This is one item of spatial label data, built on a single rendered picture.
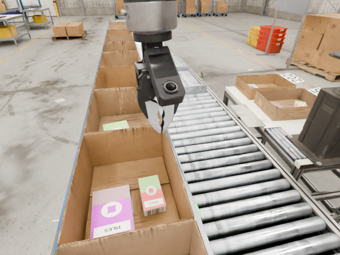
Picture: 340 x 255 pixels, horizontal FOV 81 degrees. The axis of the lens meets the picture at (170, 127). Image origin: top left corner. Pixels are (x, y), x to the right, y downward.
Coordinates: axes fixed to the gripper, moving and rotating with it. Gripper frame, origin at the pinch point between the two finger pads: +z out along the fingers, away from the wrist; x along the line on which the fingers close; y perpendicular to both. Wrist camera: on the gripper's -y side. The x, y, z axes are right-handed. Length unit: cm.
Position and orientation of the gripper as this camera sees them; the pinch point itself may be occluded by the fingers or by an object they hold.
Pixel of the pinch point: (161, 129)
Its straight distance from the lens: 45.5
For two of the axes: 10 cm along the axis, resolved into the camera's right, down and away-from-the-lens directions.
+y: -2.8, -5.1, 8.2
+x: -9.6, 1.8, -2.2
